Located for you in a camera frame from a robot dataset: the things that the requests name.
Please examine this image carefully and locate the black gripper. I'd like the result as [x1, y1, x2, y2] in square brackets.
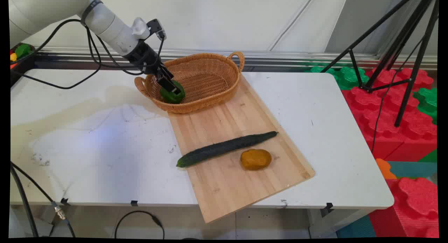
[123, 40, 185, 96]

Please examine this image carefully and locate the green bell pepper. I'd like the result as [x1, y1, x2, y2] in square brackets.
[160, 80, 186, 104]

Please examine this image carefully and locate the dark green cucumber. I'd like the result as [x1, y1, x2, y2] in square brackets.
[176, 131, 279, 168]

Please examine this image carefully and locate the woven wicker basket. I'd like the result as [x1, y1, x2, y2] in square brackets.
[134, 51, 245, 114]

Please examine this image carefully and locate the yellow-brown potato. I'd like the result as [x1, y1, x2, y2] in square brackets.
[240, 149, 272, 171]

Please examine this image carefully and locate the wooden cutting board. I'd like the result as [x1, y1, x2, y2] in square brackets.
[168, 73, 315, 224]

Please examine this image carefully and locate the black tray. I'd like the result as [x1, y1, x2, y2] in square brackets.
[10, 43, 36, 86]

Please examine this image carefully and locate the green toy vegetable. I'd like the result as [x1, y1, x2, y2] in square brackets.
[15, 43, 33, 60]

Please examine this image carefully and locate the green foam block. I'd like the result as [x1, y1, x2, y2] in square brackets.
[413, 87, 438, 125]
[310, 66, 370, 90]

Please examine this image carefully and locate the large red foam block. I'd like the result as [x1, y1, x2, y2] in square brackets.
[341, 68, 438, 162]

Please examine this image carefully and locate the orange foam piece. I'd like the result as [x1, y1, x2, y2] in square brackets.
[376, 158, 398, 180]

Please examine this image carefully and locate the black tripod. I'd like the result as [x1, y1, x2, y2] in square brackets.
[320, 0, 440, 128]

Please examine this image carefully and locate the teal foam mat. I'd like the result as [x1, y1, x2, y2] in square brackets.
[387, 161, 438, 179]

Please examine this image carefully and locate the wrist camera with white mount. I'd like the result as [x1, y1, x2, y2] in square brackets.
[131, 17, 167, 40]

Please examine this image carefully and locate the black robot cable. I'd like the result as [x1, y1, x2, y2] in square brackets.
[10, 19, 165, 76]
[10, 24, 144, 90]

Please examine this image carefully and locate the aluminium rail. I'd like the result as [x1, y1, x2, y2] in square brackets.
[35, 47, 438, 70]

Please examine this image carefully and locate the looped black cable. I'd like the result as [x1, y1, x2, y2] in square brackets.
[114, 210, 165, 240]

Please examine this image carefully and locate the cable with metal connector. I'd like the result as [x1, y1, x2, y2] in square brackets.
[10, 161, 76, 238]

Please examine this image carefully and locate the thick black cable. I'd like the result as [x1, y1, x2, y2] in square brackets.
[10, 163, 40, 238]

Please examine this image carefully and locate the thin black tripod cable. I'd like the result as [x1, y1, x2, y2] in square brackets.
[371, 36, 425, 154]

